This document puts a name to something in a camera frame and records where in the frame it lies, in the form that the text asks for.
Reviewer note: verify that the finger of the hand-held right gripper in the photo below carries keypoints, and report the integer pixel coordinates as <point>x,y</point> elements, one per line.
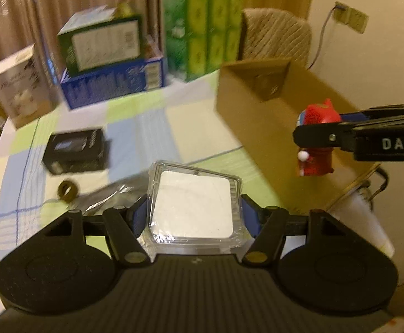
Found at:
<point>372,114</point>
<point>320,134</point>

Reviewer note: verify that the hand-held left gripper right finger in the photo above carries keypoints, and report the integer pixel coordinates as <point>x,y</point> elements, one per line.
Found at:
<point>250,215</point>

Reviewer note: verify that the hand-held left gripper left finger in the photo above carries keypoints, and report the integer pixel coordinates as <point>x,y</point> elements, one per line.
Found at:
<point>140,213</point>

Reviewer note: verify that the red and white figurine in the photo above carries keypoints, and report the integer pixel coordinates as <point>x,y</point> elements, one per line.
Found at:
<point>318,114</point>

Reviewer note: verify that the silver foil bag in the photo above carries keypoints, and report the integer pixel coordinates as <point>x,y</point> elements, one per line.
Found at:
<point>111,197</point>

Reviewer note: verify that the clear plastic case white insert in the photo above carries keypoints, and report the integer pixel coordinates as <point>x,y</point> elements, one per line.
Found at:
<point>191,204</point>

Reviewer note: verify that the cardboard box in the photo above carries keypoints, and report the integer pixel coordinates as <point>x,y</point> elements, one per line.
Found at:
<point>257,125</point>

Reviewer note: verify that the white plastic bag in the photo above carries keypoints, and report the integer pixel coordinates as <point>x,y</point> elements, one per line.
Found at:
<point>365,222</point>

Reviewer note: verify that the checked tablecloth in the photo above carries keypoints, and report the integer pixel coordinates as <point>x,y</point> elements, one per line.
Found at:
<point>146,125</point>

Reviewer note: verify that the small black box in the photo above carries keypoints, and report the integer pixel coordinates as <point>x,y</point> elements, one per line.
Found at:
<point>73,149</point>

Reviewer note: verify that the chair with quilted beige cover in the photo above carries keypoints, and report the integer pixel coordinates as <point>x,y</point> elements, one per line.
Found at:
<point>275,36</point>

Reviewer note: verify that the blue carton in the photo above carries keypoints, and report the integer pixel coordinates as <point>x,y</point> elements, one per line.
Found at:
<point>108,85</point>

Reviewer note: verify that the green tissue multipack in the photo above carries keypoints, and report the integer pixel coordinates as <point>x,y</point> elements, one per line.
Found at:
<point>202,31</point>

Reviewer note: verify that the white printed box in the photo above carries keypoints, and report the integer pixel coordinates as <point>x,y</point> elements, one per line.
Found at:
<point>21,90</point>

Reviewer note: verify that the green carton white label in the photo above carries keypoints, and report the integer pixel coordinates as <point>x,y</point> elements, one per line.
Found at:
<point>101,43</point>

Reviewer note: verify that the beige curtain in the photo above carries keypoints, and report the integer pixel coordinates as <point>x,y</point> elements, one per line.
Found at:
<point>21,7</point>

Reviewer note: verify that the beige wall socket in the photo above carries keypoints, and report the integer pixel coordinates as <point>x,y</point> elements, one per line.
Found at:
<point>358,21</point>

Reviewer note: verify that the wall socket with plug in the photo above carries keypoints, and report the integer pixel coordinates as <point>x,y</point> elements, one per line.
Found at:
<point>342,15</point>

